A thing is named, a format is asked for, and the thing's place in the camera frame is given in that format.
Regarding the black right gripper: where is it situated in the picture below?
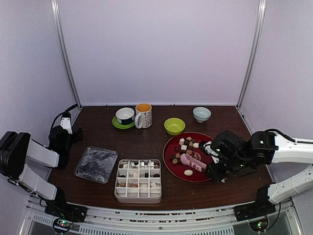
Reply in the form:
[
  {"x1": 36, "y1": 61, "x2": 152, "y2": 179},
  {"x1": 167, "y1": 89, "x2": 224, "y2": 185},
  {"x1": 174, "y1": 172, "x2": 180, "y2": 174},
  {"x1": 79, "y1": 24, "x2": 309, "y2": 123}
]
[{"x1": 204, "y1": 155, "x2": 249, "y2": 183}]

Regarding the tin lid with rabbit picture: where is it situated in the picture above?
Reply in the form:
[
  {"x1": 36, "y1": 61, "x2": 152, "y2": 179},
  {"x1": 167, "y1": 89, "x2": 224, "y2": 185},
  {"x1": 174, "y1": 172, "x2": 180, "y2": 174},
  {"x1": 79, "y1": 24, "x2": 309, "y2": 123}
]
[{"x1": 73, "y1": 146, "x2": 119, "y2": 184}]

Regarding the pink plastic scoop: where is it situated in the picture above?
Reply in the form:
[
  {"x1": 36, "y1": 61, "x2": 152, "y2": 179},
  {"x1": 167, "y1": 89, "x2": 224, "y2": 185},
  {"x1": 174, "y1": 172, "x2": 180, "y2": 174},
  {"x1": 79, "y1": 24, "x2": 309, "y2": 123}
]
[{"x1": 180, "y1": 153, "x2": 207, "y2": 172}]

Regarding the silver compartment tin box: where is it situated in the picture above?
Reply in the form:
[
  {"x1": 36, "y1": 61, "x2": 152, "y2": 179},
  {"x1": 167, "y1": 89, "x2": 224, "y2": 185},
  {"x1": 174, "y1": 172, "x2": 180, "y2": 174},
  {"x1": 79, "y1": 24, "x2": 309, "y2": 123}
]
[{"x1": 114, "y1": 159, "x2": 162, "y2": 204}]

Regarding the white block chocolate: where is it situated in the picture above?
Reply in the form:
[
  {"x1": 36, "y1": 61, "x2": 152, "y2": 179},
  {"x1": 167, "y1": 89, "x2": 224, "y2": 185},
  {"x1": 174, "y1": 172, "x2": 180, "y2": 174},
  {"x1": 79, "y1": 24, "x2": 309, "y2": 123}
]
[{"x1": 150, "y1": 182, "x2": 157, "y2": 188}]

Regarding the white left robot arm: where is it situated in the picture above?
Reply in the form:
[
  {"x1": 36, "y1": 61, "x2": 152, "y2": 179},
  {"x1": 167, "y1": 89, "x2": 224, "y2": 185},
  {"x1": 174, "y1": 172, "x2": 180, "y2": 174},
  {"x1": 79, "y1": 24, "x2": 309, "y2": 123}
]
[{"x1": 0, "y1": 106, "x2": 83, "y2": 217}]

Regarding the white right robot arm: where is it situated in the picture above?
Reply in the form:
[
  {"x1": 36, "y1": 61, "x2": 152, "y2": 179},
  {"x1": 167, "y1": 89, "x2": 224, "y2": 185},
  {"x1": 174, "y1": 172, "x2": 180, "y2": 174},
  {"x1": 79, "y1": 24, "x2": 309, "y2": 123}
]
[{"x1": 199, "y1": 129, "x2": 313, "y2": 216}]

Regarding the white round button chocolate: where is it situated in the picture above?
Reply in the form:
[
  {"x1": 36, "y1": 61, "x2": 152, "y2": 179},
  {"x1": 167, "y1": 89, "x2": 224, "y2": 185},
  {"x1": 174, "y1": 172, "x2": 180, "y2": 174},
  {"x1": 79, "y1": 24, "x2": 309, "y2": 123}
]
[{"x1": 184, "y1": 169, "x2": 193, "y2": 176}]

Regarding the red round tray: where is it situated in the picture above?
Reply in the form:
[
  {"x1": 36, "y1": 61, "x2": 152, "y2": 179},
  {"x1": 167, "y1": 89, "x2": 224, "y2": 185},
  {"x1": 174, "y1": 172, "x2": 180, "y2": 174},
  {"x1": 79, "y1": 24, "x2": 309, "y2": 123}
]
[{"x1": 162, "y1": 132, "x2": 213, "y2": 183}]

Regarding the green saucer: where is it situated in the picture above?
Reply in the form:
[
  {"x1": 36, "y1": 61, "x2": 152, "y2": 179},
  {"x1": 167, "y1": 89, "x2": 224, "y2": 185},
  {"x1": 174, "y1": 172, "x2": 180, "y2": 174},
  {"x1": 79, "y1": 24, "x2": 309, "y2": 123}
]
[{"x1": 112, "y1": 116, "x2": 136, "y2": 129}]

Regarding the pale blue bowl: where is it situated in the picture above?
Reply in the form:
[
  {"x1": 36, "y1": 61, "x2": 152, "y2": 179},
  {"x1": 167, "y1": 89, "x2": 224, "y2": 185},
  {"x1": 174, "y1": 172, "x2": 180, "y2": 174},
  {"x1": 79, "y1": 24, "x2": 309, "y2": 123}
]
[{"x1": 193, "y1": 107, "x2": 211, "y2": 123}]

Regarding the dark blue white cup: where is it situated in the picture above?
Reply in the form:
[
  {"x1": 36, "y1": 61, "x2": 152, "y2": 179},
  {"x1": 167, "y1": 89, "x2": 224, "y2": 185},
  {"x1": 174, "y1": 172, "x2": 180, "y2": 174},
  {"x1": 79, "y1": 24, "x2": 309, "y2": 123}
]
[{"x1": 115, "y1": 107, "x2": 135, "y2": 125}]

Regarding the lime green bowl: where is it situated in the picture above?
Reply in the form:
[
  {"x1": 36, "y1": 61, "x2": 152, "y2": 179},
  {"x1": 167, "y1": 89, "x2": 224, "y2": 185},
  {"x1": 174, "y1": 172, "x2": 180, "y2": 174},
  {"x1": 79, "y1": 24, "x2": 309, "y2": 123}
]
[{"x1": 164, "y1": 117, "x2": 185, "y2": 136}]

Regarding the white floral mug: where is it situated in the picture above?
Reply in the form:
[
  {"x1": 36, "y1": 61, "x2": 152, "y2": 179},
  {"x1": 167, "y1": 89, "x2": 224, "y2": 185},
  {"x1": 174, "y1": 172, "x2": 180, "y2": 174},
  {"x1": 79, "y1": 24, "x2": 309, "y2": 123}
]
[{"x1": 134, "y1": 103, "x2": 153, "y2": 129}]

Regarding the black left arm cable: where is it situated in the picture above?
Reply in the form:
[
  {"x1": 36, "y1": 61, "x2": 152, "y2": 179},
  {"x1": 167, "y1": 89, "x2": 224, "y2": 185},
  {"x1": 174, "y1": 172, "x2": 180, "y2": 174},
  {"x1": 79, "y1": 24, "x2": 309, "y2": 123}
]
[{"x1": 51, "y1": 104, "x2": 79, "y2": 130}]

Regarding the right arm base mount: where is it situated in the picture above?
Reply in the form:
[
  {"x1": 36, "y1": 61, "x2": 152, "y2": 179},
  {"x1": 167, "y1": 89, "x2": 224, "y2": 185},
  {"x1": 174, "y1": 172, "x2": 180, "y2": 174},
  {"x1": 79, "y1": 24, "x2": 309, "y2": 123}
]
[{"x1": 233, "y1": 186, "x2": 279, "y2": 233}]

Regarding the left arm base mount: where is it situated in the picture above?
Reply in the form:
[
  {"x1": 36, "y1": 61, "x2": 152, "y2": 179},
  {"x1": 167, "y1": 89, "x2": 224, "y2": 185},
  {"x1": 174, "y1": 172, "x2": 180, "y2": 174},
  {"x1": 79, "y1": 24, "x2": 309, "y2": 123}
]
[{"x1": 43, "y1": 189, "x2": 88, "y2": 235}]

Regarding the front aluminium rail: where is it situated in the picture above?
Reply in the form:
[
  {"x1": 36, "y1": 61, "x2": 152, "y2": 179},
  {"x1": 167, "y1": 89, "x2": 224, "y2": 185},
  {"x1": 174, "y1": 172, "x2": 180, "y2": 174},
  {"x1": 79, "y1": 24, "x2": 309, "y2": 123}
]
[{"x1": 17, "y1": 195, "x2": 304, "y2": 235}]

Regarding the left aluminium frame post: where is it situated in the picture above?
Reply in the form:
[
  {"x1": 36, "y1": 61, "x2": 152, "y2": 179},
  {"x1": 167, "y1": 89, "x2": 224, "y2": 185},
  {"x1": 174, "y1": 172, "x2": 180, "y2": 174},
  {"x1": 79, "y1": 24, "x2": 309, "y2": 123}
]
[{"x1": 51, "y1": 0, "x2": 82, "y2": 109}]

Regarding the aluminium frame post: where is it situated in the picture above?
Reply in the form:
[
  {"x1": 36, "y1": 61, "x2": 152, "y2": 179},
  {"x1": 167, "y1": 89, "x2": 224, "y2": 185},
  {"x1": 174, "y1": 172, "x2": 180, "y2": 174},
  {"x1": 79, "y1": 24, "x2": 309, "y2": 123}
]
[
  {"x1": 51, "y1": 0, "x2": 82, "y2": 109},
  {"x1": 236, "y1": 0, "x2": 267, "y2": 110}
]

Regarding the right aluminium frame post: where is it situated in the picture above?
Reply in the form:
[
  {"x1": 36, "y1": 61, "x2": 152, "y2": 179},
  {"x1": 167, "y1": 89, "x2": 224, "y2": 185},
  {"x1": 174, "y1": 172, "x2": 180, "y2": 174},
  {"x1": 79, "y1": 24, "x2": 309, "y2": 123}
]
[{"x1": 236, "y1": 0, "x2": 267, "y2": 110}]

